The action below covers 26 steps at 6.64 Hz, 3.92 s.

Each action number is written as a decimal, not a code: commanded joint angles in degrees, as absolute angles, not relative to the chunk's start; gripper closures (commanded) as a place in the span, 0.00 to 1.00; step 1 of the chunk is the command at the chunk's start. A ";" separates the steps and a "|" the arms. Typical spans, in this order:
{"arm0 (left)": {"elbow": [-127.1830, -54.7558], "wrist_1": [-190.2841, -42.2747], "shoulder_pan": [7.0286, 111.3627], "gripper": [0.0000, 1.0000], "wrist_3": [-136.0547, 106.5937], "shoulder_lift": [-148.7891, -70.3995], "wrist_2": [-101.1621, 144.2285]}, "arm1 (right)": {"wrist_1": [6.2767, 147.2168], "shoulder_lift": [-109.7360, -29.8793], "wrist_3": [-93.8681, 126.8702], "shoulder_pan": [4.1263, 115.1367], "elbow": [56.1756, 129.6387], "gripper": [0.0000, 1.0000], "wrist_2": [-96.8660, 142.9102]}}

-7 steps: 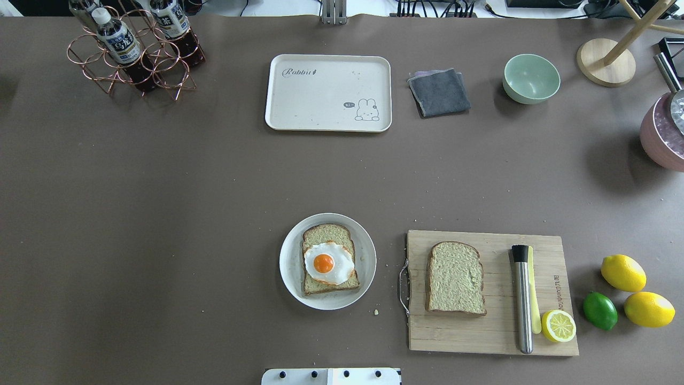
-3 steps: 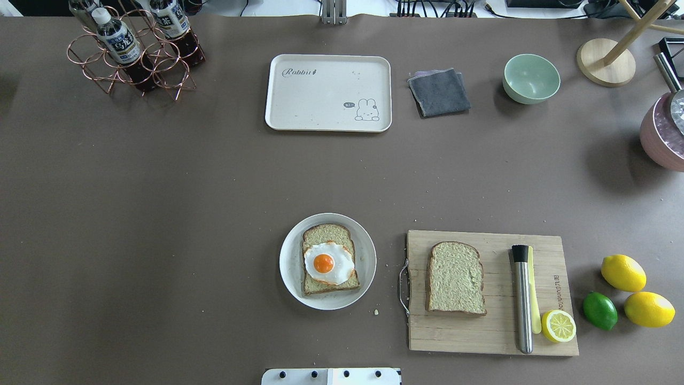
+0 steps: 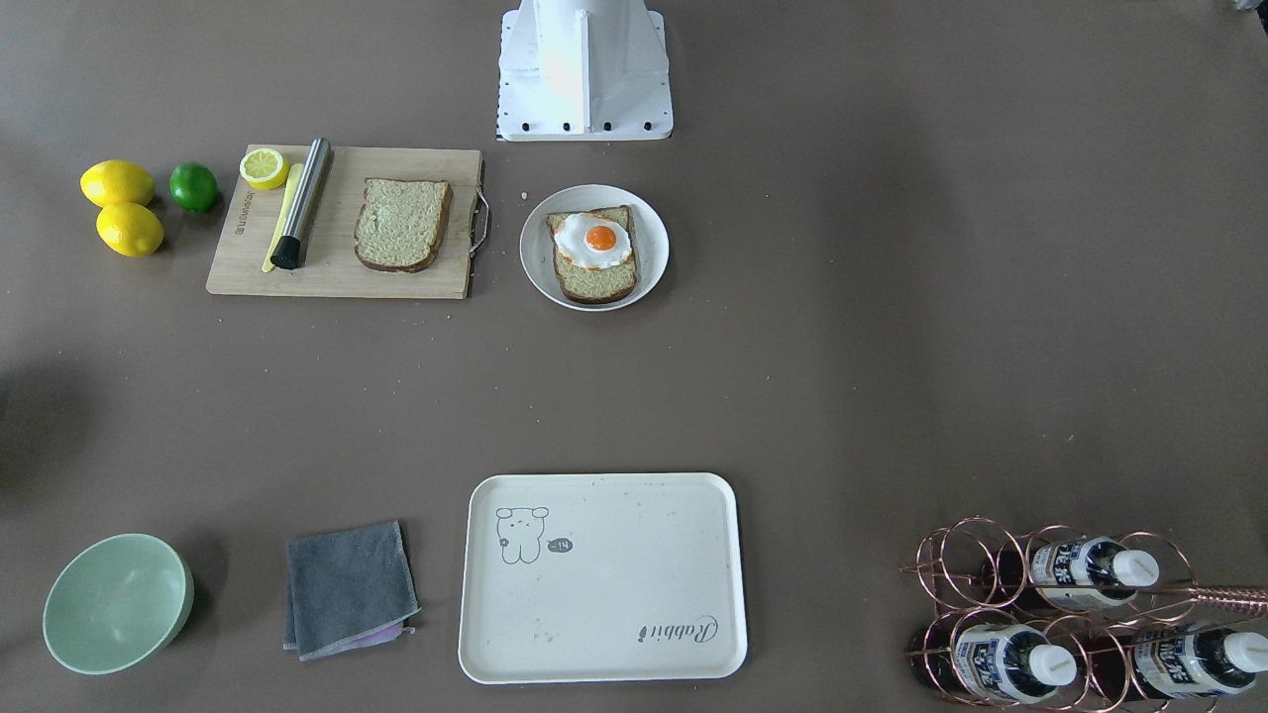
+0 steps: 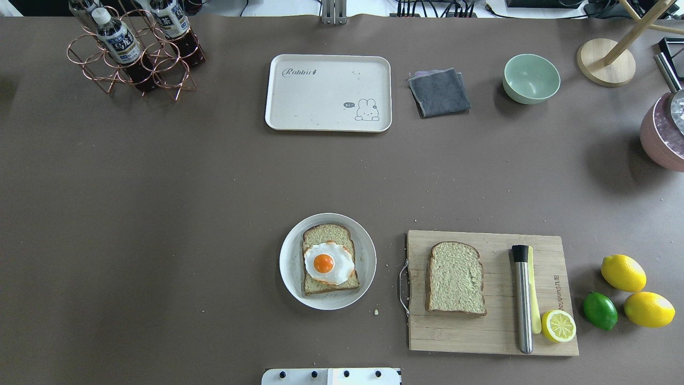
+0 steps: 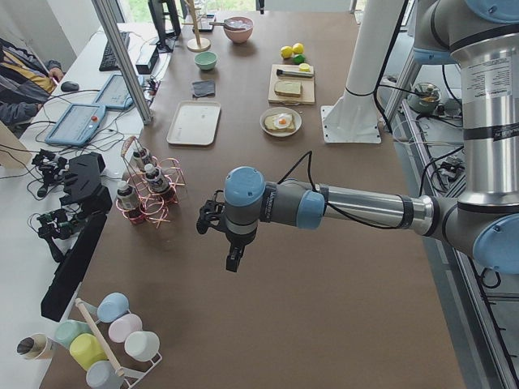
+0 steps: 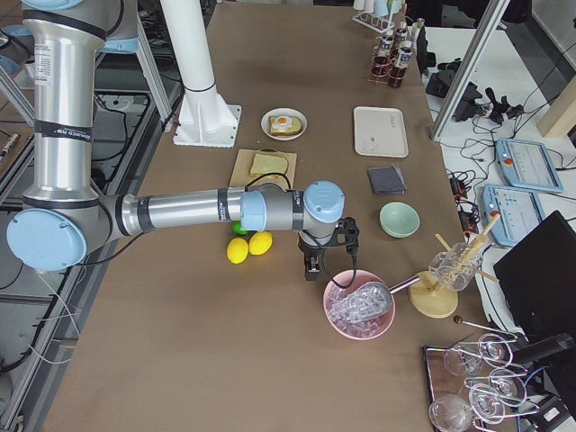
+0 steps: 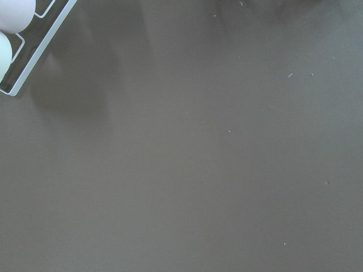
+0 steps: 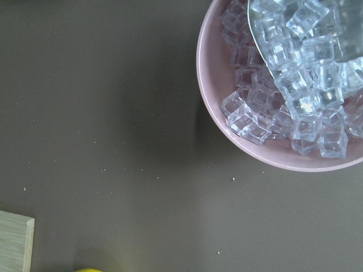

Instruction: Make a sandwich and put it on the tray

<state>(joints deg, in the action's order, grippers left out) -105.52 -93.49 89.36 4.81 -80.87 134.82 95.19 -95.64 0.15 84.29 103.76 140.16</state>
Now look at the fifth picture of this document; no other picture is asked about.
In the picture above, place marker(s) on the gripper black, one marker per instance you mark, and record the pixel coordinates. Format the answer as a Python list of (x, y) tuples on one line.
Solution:
[(238, 245)]

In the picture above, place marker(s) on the bread slice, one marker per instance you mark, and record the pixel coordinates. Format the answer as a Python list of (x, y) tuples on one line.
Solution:
[(288, 88)]

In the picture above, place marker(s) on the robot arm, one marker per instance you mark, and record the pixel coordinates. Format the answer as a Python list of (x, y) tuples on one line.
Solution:
[(482, 222)]

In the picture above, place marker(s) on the beige serving tray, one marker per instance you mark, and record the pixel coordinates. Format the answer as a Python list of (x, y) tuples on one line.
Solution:
[(194, 123)]

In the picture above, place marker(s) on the bottle in rack middle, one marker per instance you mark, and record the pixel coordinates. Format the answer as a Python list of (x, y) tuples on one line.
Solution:
[(155, 179)]

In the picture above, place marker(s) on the bottle in rack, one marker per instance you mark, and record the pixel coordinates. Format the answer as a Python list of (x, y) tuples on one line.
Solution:
[(126, 196), (155, 179), (141, 157)]

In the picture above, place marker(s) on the bottle in rack front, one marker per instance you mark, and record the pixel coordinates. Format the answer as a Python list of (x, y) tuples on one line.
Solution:
[(126, 196)]

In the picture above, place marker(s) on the white cup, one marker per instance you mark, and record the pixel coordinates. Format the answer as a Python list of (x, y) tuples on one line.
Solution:
[(142, 345)]

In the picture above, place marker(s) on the blue cup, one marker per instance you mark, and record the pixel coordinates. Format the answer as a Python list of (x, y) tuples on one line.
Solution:
[(112, 307)]

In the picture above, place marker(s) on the pink cup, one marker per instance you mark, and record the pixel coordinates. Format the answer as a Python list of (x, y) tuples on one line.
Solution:
[(122, 327)]

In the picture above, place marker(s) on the bottle in rack rear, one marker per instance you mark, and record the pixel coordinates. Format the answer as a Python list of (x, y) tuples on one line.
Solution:
[(141, 157)]

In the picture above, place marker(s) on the white round plate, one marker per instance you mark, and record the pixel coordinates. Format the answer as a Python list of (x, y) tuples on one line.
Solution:
[(277, 110)]

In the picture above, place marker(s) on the black gripper stand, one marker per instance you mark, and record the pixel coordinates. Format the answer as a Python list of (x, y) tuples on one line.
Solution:
[(73, 230)]

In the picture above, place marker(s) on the yellow cup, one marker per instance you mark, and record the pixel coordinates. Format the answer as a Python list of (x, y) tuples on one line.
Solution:
[(86, 350)]

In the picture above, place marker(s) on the grey cup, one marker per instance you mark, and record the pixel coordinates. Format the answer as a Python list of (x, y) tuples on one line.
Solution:
[(101, 375)]

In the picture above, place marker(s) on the grey folded cloth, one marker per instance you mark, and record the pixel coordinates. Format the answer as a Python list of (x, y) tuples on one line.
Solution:
[(203, 88)]

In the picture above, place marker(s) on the green cup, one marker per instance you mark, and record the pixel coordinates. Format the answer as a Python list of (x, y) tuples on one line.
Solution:
[(67, 331)]

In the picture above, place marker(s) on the wooden cutting board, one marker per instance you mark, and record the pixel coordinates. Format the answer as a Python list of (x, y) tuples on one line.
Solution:
[(308, 87)]

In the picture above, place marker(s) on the green ceramic bowl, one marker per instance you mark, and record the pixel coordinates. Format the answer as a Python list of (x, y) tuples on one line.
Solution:
[(206, 61)]

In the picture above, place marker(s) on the blue teach pendant far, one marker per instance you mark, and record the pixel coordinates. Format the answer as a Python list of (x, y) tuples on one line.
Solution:
[(114, 94)]

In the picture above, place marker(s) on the blue teach pendant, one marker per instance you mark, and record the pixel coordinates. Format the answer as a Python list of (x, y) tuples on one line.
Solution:
[(114, 94), (77, 125)]

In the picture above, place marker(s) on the blue teach pendant near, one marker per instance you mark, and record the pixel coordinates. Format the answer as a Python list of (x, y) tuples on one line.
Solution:
[(77, 125)]

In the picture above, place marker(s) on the half lemon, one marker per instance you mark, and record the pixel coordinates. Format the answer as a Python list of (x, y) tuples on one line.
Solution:
[(304, 67)]

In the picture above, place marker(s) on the green lime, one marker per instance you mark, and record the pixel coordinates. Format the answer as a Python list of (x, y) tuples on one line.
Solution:
[(299, 58)]

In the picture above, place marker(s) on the yellow lemon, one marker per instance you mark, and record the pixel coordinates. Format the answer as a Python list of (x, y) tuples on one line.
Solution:
[(286, 52), (298, 48)]

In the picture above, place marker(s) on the paper cup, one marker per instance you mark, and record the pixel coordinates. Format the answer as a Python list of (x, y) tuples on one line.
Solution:
[(35, 347)]

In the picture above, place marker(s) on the wooden mug tree stand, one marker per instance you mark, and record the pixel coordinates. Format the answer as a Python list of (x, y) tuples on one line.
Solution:
[(198, 44)]

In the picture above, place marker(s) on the pink bowl with ice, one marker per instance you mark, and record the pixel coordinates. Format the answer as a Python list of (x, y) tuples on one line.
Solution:
[(241, 30)]

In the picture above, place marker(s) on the black keyboard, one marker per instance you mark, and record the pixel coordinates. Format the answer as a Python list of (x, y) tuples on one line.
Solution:
[(109, 61)]

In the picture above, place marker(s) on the black computer mouse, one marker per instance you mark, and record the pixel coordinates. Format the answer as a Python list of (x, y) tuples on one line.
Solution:
[(69, 86)]

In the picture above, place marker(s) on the seated person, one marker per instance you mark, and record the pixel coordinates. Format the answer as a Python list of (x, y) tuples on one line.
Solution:
[(26, 83)]

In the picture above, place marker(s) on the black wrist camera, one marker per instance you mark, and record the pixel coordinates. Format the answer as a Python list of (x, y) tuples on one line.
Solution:
[(211, 215)]

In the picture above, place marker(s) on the copper wire bottle rack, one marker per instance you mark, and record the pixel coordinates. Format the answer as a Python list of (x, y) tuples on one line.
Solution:
[(150, 207)]

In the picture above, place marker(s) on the yellow handled knife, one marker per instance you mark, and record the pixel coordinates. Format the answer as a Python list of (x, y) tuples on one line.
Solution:
[(295, 74)]

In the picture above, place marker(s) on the aluminium frame post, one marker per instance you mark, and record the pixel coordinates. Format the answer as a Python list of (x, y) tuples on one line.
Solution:
[(107, 19)]

